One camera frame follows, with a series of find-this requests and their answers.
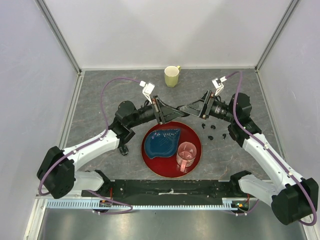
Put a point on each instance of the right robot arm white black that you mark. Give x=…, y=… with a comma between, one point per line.
x=290, y=196

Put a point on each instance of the yellow-green ceramic mug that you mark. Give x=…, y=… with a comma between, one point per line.
x=171, y=75

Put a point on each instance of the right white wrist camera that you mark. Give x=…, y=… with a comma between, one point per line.
x=218, y=84

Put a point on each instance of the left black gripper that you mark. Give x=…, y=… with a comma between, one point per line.
x=158, y=104

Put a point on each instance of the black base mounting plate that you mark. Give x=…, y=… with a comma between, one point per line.
x=170, y=192

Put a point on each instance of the pink glass mug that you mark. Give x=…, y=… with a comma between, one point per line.
x=186, y=155

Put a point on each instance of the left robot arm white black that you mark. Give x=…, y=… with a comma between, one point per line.
x=59, y=172

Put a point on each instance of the slotted cable duct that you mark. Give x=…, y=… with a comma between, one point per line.
x=95, y=204

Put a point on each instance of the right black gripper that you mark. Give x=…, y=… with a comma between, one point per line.
x=201, y=107

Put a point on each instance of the blue leaf-shaped dish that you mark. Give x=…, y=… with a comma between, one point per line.
x=162, y=143

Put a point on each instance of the aluminium frame post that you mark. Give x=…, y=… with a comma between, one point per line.
x=58, y=34
x=293, y=4

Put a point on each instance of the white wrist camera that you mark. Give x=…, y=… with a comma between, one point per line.
x=147, y=89
x=218, y=84

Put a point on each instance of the black earbud case gold rim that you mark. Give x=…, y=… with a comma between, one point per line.
x=183, y=110

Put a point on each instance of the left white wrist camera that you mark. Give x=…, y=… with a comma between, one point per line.
x=147, y=89

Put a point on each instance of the left aluminium frame post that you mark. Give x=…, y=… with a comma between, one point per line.
x=58, y=34

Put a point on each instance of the right aluminium frame post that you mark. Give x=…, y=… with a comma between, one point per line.
x=293, y=4

